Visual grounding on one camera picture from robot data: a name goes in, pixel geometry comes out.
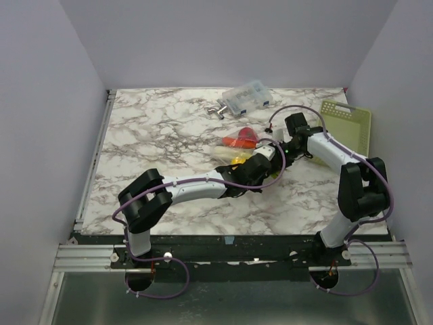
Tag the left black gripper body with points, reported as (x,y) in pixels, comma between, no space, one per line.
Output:
(254,183)

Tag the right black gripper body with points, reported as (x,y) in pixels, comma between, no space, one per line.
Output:
(282,157)

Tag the clear zip top bag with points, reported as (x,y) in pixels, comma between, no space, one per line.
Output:
(260,168)

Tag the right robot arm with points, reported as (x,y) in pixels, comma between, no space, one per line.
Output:
(363,192)

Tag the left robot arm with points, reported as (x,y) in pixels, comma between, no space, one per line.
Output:
(146,199)

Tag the yellow fake food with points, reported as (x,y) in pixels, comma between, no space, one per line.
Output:
(238,160)

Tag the grey fake fish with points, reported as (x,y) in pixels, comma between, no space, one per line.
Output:
(225,154)

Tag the orange fake carrot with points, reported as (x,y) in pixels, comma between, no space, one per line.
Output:
(239,142)

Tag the red fake tomato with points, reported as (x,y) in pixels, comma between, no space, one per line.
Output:
(247,134)

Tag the green plastic basket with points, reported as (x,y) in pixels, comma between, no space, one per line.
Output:
(350,125)

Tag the chrome metal faucet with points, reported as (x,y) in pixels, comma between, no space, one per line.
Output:
(218,110)

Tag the clear plastic screw box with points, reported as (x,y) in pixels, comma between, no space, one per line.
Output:
(247,98)

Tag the blue tape piece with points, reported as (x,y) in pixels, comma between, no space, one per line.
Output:
(229,240)

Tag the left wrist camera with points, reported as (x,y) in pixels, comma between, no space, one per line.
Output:
(265,150)

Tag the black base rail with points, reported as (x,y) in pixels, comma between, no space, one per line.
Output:
(249,258)

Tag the aluminium frame rail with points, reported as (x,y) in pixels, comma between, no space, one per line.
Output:
(73,256)

